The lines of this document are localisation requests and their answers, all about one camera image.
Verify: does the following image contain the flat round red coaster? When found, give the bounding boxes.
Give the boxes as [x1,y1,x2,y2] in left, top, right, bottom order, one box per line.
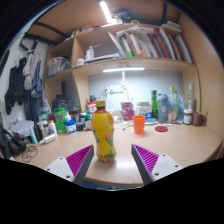
[154,125,169,133]

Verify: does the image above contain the dark green bottle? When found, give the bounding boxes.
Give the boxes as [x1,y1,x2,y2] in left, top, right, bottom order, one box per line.
[150,89,158,120]

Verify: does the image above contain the blue plastic bag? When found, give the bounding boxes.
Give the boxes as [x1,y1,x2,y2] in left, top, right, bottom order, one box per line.
[174,93,188,118]

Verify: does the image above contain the black coiled cable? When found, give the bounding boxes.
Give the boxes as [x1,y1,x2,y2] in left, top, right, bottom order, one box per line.
[21,144,39,164]

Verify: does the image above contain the grey shaker bottle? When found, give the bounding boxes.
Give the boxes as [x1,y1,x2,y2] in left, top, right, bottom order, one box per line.
[155,93,169,124]

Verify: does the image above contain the green box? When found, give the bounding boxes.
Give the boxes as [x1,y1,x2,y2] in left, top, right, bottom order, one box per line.
[52,107,68,134]

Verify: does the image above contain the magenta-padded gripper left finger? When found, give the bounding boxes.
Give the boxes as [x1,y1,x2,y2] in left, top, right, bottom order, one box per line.
[43,144,95,187]

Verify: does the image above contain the magenta carton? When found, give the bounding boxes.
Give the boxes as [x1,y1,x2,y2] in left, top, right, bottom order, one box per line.
[120,101,135,122]

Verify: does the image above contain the white-lidded brown jar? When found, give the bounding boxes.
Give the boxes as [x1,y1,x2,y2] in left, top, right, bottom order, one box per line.
[182,108,194,126]

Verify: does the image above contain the ceiling light tube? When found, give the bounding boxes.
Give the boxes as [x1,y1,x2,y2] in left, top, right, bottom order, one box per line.
[99,0,114,24]

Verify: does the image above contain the green-capped brown bottle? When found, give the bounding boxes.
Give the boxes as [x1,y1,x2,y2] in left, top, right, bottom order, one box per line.
[84,113,94,132]

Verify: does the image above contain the tall clear glass bottle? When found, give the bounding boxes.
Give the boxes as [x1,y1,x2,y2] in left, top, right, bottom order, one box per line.
[186,83,197,113]

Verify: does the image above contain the hanging dark clothes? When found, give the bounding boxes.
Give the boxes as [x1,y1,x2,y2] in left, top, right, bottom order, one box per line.
[3,49,51,123]

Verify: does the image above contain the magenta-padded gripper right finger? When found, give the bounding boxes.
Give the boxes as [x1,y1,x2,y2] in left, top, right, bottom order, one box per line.
[130,143,185,186]

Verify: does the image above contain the red and white can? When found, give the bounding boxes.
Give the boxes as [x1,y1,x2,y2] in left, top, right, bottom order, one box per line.
[86,101,98,115]

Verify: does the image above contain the brown mug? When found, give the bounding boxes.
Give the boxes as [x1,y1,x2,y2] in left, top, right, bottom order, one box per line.
[192,111,209,127]

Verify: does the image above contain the blue-labelled white bottle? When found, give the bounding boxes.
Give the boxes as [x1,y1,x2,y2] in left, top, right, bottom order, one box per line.
[64,113,78,135]

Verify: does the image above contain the yellow juice bottle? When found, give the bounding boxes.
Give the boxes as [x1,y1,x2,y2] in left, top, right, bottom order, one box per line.
[91,99,118,164]

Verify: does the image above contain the black headphones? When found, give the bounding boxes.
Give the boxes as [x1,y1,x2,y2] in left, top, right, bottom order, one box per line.
[0,128,28,158]

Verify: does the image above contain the gold-capped clear glass bottle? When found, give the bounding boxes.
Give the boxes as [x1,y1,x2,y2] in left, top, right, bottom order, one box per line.
[167,85,177,122]

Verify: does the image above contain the white power cable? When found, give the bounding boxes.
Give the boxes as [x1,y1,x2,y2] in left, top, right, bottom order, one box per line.
[104,86,134,130]

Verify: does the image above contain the white wall power strip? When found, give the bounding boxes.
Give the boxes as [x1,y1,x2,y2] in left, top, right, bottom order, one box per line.
[105,84,125,94]

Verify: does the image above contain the white led desk lamp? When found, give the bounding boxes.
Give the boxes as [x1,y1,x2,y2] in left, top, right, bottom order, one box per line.
[102,66,146,101]

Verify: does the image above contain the orange plastic cup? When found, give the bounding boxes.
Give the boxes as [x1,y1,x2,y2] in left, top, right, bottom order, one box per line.
[132,114,147,135]

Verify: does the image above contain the green-capped slim bottle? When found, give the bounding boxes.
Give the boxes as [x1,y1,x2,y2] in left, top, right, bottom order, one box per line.
[173,89,180,122]

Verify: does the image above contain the blue and white carton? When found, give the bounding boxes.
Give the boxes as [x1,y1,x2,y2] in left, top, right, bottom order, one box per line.
[135,101,154,120]

